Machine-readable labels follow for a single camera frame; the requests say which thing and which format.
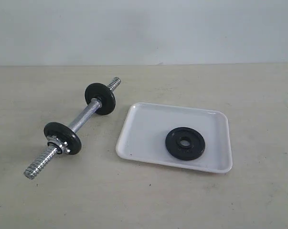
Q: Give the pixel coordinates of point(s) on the chrome threaded dumbbell bar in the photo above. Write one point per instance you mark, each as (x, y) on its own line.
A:
(49, 152)

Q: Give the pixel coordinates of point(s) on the black weight plate end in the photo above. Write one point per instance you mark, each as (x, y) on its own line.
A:
(104, 94)

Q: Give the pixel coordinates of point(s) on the black weight plate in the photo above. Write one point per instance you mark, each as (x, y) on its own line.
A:
(65, 134)
(185, 143)

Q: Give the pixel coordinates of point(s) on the white rectangular plastic tray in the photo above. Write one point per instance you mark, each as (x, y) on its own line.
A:
(146, 126)

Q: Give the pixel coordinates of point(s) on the chrome spin-lock collar nut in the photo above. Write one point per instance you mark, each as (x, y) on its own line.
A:
(60, 145)

